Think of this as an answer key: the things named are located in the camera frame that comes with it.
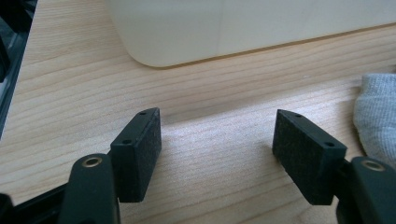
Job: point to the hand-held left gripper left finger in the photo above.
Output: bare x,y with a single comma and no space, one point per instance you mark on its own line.
137,161

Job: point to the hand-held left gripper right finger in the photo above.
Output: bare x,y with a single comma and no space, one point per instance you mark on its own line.
306,161

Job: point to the gray sock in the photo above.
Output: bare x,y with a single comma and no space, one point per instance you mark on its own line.
378,115

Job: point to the white compartment storage box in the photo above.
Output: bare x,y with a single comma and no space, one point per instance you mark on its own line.
218,28

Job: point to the metal floor rail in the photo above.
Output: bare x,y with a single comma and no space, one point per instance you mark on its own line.
12,59

